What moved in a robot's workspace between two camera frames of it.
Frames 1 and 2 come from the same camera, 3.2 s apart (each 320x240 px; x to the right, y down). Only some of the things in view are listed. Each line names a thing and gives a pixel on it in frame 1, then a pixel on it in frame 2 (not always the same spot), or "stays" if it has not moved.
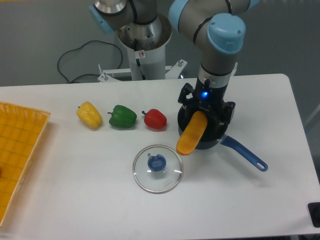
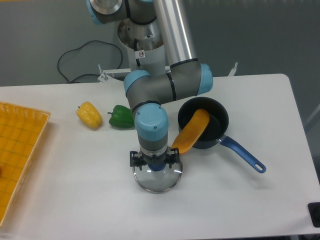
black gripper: (208, 98) → (172, 156)
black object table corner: (314, 208) stays
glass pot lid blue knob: (157, 169) stays
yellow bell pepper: (89, 114) stays
